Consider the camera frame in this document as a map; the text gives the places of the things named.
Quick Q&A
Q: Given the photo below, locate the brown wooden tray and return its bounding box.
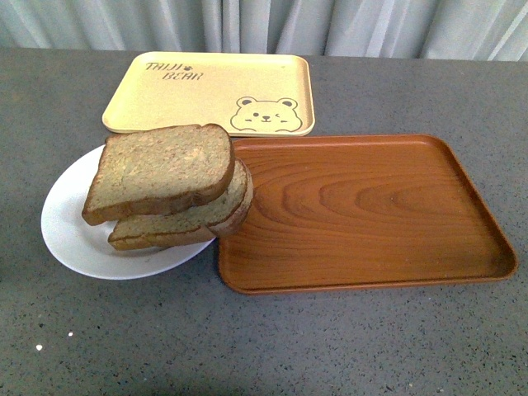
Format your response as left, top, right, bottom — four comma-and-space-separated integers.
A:
219, 134, 518, 295

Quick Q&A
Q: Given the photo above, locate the grey pleated curtain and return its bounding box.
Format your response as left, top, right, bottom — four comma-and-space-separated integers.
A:
1, 0, 527, 61

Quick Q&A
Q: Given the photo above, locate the white round plate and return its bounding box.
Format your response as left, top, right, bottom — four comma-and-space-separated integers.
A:
40, 146, 211, 281

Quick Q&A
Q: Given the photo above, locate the yellow bear tray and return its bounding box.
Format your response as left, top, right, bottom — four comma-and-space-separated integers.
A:
102, 52, 315, 137

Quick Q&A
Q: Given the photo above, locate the bread slice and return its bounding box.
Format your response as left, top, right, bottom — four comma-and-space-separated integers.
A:
108, 159, 253, 251
82, 124, 235, 226

